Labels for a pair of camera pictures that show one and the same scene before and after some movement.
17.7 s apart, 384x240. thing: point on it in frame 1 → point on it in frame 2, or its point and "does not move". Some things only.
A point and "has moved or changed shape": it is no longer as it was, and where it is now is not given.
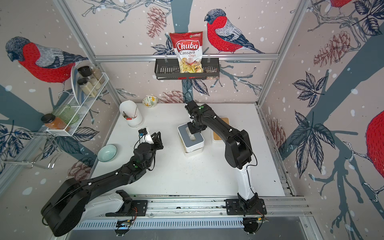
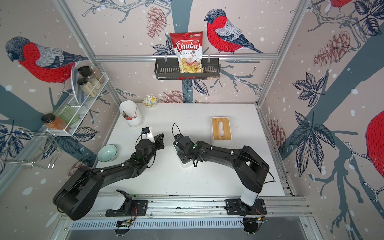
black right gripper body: (197, 127) → (183, 156)
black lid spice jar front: (87, 87) does not move
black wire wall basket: (167, 69) does not move
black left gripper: (155, 139) does not move
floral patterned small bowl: (150, 101) does not move
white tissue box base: (192, 152) has moved or changed shape
